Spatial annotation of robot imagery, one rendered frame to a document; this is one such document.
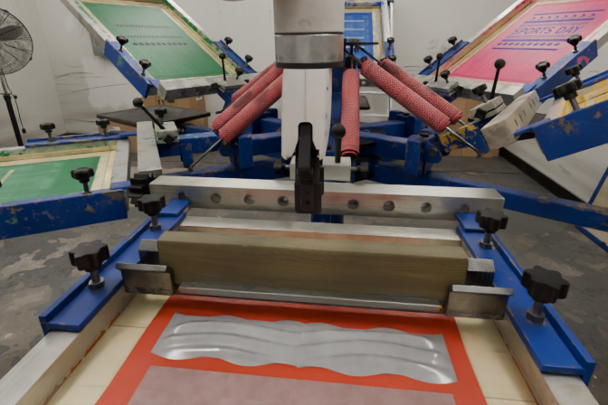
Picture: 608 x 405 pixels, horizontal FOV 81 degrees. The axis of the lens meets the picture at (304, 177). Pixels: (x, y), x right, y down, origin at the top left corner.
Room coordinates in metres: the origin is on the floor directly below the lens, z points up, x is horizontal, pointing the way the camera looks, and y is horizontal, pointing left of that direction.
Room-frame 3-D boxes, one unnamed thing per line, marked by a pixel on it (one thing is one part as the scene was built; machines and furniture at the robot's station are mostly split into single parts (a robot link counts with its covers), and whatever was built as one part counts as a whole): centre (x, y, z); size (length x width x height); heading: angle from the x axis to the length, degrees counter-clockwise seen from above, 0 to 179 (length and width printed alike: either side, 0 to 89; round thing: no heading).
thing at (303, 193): (0.38, 0.00, 1.15); 0.03 x 0.03 x 0.07; 84
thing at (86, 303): (0.48, 0.27, 0.98); 0.30 x 0.05 x 0.07; 174
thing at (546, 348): (0.42, -0.28, 0.98); 0.30 x 0.05 x 0.07; 174
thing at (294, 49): (0.42, -0.01, 1.30); 0.09 x 0.07 x 0.03; 174
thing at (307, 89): (0.42, -0.01, 1.24); 0.10 x 0.07 x 0.11; 174
